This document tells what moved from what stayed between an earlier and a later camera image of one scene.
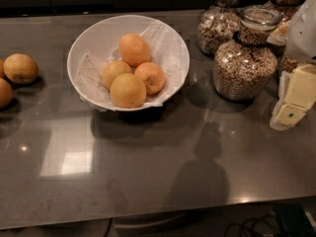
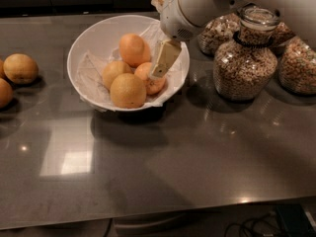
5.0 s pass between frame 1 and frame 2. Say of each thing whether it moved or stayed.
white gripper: moved
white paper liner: stayed
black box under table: stayed
